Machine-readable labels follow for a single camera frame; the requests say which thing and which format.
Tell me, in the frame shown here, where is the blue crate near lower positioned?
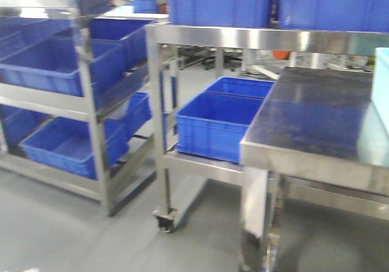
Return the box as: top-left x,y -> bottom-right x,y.
176,92 -> 263,163

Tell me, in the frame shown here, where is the light blue plastic tub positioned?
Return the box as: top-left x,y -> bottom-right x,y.
357,47 -> 388,167

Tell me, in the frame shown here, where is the blue bin rack bottom front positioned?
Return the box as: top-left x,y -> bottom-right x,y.
18,117 -> 129,180

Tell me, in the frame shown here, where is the blue bin lower left rack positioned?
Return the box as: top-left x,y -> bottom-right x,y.
121,92 -> 152,139

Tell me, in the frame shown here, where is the stainless steel left shelf rack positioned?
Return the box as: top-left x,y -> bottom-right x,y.
1,0 -> 153,215

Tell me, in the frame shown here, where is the stainless steel work table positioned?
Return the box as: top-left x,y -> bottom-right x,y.
239,68 -> 388,271

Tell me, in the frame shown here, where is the cart caster wheel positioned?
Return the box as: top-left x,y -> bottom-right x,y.
153,208 -> 178,233

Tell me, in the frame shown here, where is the large blue crate on cart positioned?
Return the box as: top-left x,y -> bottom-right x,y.
168,0 -> 272,28

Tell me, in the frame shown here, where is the blue bin rack middle front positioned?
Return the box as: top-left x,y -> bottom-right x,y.
1,38 -> 125,98

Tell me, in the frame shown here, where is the blue bin rack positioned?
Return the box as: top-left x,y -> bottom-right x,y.
18,117 -> 129,180
88,18 -> 153,73
121,92 -> 152,139
1,38 -> 125,98

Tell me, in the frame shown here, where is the blue bin rack middle rear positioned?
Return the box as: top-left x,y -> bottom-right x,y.
88,18 -> 153,73

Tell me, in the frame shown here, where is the blue crate far lower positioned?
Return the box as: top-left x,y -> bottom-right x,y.
204,76 -> 275,99

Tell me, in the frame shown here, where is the stainless steel cart frame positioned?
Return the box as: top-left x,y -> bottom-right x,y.
146,24 -> 388,238

